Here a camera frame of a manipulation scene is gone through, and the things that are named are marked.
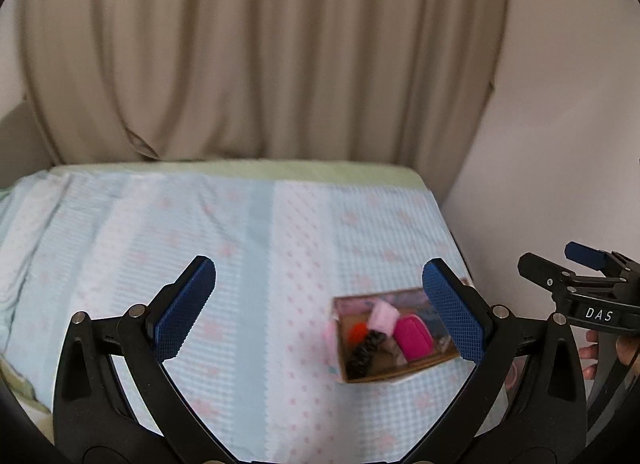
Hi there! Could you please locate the magenta pouch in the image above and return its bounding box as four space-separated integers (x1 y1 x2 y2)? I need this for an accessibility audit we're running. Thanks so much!
393 314 434 363

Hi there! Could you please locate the light pink soft item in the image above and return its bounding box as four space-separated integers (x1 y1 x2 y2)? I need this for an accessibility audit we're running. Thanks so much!
367 299 400 337

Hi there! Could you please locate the black fuzzy item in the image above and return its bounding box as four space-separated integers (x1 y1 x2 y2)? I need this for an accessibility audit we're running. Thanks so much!
345 331 388 380

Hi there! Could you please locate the orange fluffy pom-pom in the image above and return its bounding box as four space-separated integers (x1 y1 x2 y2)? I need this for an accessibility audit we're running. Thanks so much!
347 322 369 347

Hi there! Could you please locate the person's right hand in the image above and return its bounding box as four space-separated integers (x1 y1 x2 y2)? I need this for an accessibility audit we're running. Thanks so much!
578 328 640 381

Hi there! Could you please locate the green bed sheet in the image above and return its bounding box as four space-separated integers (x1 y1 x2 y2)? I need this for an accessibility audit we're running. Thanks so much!
1 161 445 420

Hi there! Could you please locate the cardboard box with pink pattern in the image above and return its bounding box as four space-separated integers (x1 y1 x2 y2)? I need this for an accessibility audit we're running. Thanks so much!
326 288 459 384

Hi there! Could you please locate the blue checked bed blanket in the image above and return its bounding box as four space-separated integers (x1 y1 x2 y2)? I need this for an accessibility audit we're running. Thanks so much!
1 172 471 463

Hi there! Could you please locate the beige curtain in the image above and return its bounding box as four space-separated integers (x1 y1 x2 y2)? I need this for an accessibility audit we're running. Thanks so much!
18 0 508 192

